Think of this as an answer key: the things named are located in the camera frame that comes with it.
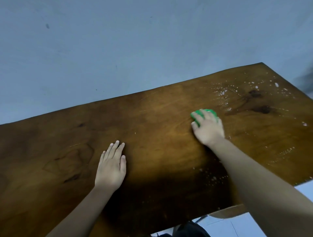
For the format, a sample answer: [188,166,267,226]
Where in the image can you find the person's left hand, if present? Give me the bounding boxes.
[95,140,127,192]

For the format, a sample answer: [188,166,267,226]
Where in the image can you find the wooden stool black metal legs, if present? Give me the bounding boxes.
[195,204,249,224]

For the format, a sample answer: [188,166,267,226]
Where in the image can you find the brown wooden table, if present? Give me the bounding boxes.
[0,62,313,237]

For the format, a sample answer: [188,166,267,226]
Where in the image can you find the green cloth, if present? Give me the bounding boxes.
[190,109,219,127]

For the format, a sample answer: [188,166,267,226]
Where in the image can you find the person's left forearm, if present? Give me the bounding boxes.
[45,185,115,237]

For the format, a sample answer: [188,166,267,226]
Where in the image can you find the person's right hand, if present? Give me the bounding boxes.
[191,109,225,147]

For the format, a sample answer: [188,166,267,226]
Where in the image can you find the person's right forearm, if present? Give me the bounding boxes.
[209,138,313,237]

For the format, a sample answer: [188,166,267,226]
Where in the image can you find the dark grey shorts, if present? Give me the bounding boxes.
[172,221,211,237]

